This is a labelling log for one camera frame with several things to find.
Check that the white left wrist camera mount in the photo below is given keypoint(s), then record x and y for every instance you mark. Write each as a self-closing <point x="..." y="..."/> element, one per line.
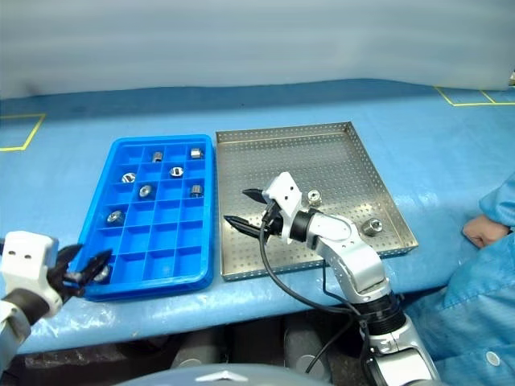
<point x="26" y="257"/>

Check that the grey robot torso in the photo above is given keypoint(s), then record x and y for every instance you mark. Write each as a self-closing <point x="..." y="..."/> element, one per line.
<point x="209" y="376"/>

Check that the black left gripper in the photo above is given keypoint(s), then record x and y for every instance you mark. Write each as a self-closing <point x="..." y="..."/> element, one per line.
<point x="66" y="281"/>

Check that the blue compartment tray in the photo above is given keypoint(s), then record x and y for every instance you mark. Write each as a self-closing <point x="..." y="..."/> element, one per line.
<point x="161" y="237"/>

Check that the bare person hand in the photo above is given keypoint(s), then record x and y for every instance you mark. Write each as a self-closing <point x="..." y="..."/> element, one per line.
<point x="483" y="231"/>

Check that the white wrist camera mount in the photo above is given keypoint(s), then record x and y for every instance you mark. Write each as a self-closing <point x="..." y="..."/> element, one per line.
<point x="26" y="257"/>
<point x="283" y="193"/>

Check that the person in blue coat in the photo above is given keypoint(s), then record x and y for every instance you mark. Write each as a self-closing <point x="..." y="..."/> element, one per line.
<point x="470" y="313"/>

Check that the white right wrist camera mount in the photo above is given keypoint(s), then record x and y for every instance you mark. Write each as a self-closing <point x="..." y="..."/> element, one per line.
<point x="283" y="193"/>

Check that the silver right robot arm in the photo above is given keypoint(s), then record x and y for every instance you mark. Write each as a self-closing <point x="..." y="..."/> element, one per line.
<point x="354" y="261"/>

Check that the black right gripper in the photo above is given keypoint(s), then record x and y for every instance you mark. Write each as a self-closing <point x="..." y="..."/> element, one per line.
<point x="273" y="221"/>

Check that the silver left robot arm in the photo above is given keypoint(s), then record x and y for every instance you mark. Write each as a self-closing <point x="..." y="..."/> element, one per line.
<point x="16" y="321"/>

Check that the perforated steel tray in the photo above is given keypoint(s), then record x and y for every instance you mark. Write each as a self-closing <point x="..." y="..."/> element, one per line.
<point x="322" y="161"/>

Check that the dark rounded shape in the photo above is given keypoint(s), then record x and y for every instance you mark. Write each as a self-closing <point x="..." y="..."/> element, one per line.
<point x="306" y="350"/>
<point x="197" y="347"/>

